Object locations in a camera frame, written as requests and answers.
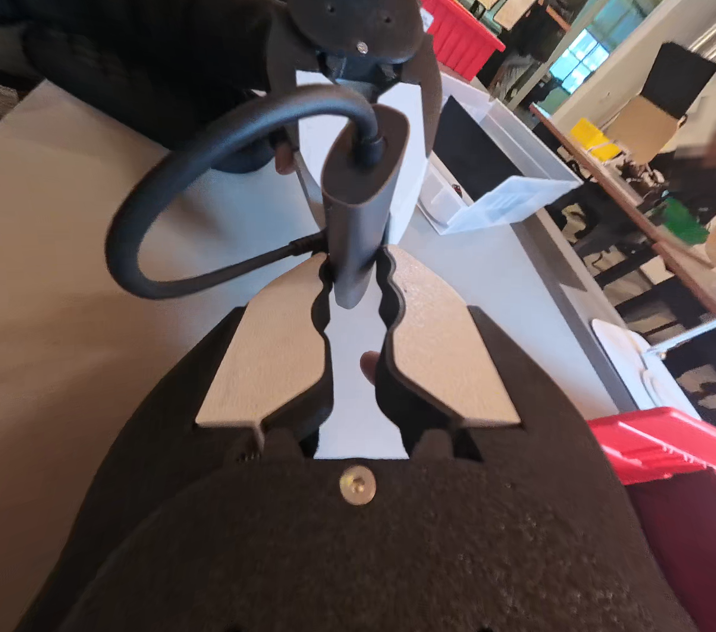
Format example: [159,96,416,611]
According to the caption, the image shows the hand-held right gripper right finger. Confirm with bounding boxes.
[375,246,522,430]

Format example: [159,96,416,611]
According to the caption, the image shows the large red ribbed crate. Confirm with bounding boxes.
[392,0,507,82]

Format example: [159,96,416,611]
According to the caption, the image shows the green object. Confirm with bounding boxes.
[663,197,710,246]

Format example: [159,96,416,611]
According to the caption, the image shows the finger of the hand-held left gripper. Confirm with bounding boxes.
[295,70,365,221]
[386,81,427,247]

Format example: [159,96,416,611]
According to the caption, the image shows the person's left forearm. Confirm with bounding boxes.
[0,0,294,175]

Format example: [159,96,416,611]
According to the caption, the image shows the wooden desk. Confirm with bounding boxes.
[528,103,716,311]

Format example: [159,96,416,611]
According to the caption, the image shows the clear plastic box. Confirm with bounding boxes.
[417,78,584,237]

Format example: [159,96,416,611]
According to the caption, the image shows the black foam pad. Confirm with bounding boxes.
[433,95,525,202]

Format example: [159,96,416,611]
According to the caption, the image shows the red plastic bin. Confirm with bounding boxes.
[587,407,716,632]

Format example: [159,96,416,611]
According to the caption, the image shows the yellow plastic bin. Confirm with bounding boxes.
[571,117,623,161]

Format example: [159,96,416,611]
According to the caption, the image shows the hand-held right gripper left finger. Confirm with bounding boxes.
[196,253,335,437]

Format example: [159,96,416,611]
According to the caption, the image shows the person's left hand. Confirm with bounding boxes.
[274,136,298,176]

